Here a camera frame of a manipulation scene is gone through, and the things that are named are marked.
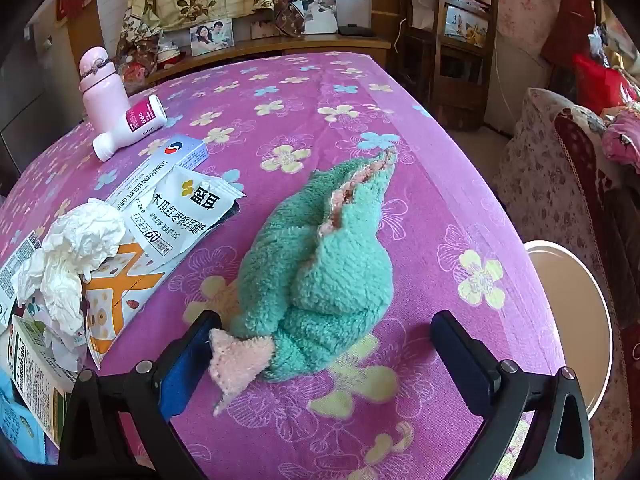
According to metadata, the crumpled white tissue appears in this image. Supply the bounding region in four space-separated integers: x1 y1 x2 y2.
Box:
12 199 127 356

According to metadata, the floral covered sofa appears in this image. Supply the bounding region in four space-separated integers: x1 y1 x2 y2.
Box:
492 87 640 461

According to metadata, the green fleece towel pink edge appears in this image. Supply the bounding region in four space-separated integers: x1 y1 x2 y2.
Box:
207 147 398 418

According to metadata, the orange and white snack packet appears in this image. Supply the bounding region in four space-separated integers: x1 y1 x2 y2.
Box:
82 240 168 371

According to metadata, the framed couple photo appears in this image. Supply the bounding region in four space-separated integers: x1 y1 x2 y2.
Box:
190 17 236 57

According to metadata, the blue packet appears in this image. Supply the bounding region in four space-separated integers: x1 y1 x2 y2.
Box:
0 370 61 466

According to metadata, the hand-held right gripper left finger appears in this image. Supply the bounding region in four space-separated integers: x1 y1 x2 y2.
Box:
57 310 223 480

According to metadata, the pink thermos bottle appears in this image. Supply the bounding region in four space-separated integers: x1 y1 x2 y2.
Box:
78 46 132 128

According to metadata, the purple floral tablecloth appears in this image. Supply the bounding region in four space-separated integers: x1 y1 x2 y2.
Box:
0 50 571 480

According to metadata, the white foil sachet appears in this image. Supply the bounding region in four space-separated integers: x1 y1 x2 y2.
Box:
125 164 246 261

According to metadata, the green and white carton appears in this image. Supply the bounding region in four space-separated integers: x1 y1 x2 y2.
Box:
10 315 76 441

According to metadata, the round beige stool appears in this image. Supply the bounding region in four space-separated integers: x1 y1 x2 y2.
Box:
522 240 615 418

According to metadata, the bright red bag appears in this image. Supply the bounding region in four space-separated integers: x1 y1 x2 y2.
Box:
572 52 638 116

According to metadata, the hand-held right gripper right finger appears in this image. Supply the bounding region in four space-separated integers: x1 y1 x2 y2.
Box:
431 310 594 480

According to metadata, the grey cabinet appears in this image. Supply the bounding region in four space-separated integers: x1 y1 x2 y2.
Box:
0 10 86 176

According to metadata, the standing wedding photo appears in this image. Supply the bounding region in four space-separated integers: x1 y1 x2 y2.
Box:
302 0 338 36

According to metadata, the dark wooden chair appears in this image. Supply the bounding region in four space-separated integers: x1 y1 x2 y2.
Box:
395 0 501 131

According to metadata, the white pill bottle magenta label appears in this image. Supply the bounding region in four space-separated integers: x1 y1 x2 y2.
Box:
92 94 168 162

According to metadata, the pile of patterned cloths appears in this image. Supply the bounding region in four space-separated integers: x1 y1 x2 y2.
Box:
117 35 191 86

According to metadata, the white and blue medicine box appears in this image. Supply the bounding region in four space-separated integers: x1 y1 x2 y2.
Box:
95 133 208 211

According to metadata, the white and olive barcode box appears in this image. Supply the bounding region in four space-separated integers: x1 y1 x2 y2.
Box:
0 230 41 331

